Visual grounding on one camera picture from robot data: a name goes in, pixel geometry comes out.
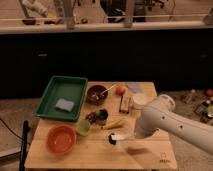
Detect green plastic tray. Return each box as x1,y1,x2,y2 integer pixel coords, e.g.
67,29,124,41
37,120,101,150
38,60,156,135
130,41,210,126
36,76,88,122

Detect dark grapes toy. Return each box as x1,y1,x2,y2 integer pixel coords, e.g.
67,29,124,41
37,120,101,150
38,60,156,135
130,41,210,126
85,112,96,124

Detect small green cup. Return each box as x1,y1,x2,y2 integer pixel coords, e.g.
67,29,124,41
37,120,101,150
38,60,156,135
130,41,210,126
76,119,91,136

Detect grey blue cloth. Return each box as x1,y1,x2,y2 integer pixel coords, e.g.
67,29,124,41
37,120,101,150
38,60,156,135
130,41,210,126
126,82,142,93

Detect brown wooden block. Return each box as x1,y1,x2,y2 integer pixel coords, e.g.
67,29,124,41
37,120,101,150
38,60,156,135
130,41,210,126
119,96,130,114

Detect dark red background bowl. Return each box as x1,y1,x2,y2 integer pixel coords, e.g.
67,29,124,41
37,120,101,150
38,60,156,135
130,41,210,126
22,18,36,25

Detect white cup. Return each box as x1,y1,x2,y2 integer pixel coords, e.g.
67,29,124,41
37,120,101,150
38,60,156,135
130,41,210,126
132,93,148,110

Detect black stand pole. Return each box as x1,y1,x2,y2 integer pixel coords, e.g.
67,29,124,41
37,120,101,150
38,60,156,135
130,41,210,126
19,120,30,171

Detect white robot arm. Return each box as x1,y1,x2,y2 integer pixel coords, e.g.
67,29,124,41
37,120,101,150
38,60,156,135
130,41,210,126
134,94,213,155

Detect white dish brush black bristles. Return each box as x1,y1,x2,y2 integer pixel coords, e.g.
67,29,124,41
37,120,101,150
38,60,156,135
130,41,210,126
108,133,132,145

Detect yellow banana toy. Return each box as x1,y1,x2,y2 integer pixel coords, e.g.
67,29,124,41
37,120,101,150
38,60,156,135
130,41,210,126
102,120,124,130

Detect orange fruit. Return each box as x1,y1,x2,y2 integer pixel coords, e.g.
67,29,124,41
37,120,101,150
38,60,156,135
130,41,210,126
115,85,126,96

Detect dark brown bowl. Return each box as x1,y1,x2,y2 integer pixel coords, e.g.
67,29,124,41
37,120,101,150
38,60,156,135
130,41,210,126
86,85,108,105

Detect grey blue sponge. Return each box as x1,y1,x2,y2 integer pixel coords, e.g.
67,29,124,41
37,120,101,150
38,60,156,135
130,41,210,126
55,98,75,112

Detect white spoon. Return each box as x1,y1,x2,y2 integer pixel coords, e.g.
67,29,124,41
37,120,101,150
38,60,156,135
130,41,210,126
95,84,116,99

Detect red orange bowl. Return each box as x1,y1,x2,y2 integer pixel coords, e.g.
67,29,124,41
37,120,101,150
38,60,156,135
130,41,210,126
46,125,77,156

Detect black cable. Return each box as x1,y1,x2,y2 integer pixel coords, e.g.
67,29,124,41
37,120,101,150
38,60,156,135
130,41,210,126
0,117,32,146

